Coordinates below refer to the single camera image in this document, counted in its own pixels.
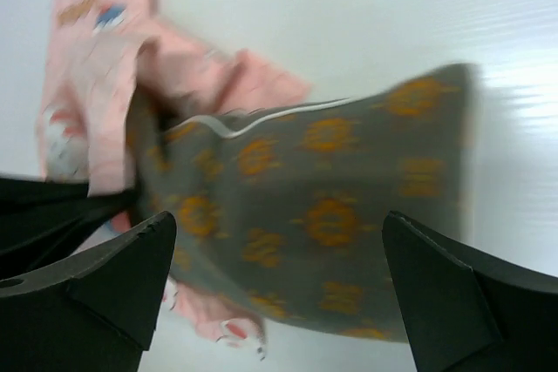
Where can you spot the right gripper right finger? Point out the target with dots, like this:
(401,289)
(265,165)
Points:
(466,310)

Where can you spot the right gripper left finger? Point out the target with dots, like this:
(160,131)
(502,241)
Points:
(94,311)

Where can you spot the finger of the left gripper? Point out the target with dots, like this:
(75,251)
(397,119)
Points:
(44,221)

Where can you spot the pink bunny pillowcase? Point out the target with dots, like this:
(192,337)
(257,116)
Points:
(131,100)

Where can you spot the grey pillow orange flowers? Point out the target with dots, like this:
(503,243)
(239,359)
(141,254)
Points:
(341,166)

